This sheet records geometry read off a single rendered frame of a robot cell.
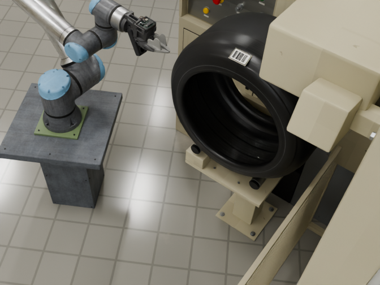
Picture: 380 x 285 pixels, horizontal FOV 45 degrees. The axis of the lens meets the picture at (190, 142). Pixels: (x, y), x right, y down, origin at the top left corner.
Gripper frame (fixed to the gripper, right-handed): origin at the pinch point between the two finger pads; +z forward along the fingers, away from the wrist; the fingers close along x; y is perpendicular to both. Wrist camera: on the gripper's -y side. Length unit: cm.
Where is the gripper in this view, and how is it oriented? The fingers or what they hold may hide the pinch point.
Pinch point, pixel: (166, 52)
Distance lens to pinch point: 180.2
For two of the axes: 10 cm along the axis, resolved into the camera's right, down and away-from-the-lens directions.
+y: 1.3, -5.9, -7.9
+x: 6.0, -5.9, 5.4
